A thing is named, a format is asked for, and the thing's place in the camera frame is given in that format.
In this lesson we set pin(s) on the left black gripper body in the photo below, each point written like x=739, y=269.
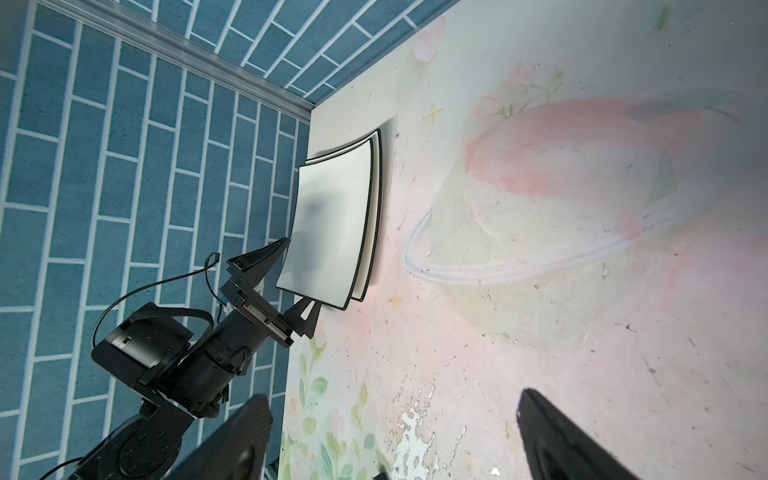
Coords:
x=259, y=313

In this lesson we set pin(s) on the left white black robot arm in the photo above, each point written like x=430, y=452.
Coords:
x=181, y=362

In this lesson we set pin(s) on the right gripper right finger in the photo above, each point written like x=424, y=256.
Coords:
x=556, y=448

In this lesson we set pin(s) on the white square plate black rim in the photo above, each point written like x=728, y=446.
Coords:
x=365, y=267

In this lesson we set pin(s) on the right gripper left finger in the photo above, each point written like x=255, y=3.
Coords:
x=236, y=450

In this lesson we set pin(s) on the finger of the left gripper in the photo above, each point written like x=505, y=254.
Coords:
x=303, y=316
x=252, y=267

